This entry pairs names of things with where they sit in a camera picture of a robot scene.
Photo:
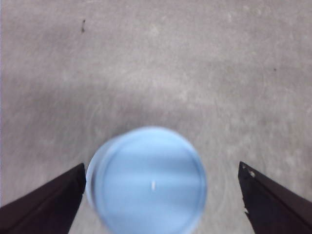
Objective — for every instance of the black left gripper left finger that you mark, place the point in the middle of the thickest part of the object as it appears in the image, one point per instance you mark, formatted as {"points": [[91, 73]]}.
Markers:
{"points": [[49, 209]]}

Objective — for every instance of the blue ribbed cup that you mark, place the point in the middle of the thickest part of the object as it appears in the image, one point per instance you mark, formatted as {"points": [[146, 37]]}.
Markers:
{"points": [[146, 180]]}

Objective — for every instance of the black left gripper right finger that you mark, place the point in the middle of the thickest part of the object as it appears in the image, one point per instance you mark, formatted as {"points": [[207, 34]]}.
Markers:
{"points": [[270, 208]]}

